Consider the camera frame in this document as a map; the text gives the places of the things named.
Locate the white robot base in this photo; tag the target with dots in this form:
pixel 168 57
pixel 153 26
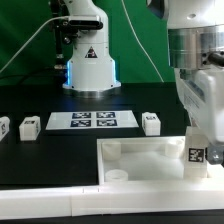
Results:
pixel 82 49

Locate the white L-shaped obstacle fence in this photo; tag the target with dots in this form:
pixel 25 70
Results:
pixel 114 198

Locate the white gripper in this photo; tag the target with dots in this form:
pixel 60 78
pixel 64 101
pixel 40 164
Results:
pixel 202 94

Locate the white marker sheet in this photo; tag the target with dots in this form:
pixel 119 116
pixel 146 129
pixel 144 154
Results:
pixel 91 120

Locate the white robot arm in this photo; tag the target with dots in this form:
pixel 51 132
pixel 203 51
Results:
pixel 195 31

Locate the white square tabletop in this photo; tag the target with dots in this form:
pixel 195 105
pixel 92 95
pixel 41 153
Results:
pixel 145 159

